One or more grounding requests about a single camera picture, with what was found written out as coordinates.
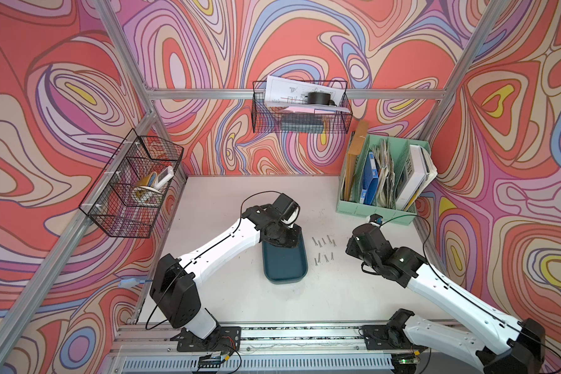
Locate teal plastic storage tray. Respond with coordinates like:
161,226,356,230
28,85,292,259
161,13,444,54
262,234,309,285

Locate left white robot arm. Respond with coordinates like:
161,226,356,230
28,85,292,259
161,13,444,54
149,207,302,341

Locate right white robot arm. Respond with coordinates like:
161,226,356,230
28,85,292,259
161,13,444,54
346,224,547,373

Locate stack of magazines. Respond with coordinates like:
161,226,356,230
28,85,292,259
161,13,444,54
375,139,395,209

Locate blue folder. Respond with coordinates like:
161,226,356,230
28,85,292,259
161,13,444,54
358,151,379,205

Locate white book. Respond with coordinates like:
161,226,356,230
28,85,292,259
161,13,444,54
394,144,438,211

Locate green file organizer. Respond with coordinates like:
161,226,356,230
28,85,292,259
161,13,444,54
336,134,431,225

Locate tape rolls in basket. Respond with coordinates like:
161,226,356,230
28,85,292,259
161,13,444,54
131,166,174,206

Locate brown folder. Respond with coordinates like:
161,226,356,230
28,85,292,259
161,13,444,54
343,120,369,201

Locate white paper sheets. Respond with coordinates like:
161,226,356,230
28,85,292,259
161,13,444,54
263,76,351,114

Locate black tape roll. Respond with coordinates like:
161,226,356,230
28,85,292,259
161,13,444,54
306,91,335,106

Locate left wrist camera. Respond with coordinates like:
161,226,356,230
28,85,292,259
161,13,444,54
272,193,300,225

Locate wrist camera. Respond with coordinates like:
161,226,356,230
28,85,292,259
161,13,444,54
352,213,393,253
272,193,300,225

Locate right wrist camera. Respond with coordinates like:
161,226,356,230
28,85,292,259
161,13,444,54
352,213,393,253

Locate black wire basket back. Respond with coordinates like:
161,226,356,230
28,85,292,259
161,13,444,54
251,76,353,134

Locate black wire basket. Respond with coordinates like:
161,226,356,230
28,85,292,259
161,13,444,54
79,129,184,238
251,76,353,134

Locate black wire basket left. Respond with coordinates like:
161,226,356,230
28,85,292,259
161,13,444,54
79,129,184,238

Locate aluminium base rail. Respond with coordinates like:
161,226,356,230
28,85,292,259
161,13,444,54
111,319,496,374

